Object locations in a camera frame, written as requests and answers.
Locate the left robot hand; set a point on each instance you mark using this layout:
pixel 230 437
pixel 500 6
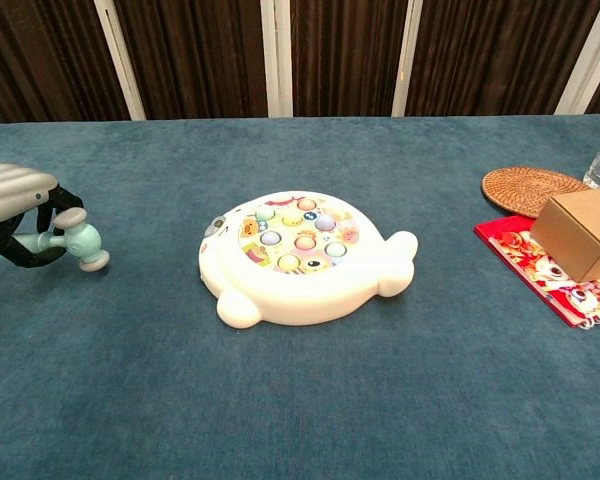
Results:
pixel 10 192

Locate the mint green toy hammer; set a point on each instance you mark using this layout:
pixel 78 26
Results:
pixel 87 240

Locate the white whack-a-mole toy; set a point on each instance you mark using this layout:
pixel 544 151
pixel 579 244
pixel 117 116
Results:
pixel 305 280

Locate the brown pleated curtain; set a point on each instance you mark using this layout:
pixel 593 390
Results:
pixel 200 55

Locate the blue velvet table cloth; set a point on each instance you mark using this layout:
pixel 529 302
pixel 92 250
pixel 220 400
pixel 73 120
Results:
pixel 300 375

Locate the round woven rattan coaster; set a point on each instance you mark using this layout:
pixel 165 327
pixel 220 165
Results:
pixel 527 190

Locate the red cartoon spiral notebook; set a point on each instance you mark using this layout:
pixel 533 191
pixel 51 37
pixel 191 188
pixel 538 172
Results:
pixel 540 270

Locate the brown cardboard box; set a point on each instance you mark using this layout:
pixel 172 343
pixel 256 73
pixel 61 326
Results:
pixel 580 235

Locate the white vertical frame post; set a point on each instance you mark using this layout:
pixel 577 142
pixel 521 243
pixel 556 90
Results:
pixel 406 57
pixel 587 57
pixel 120 60
pixel 276 57

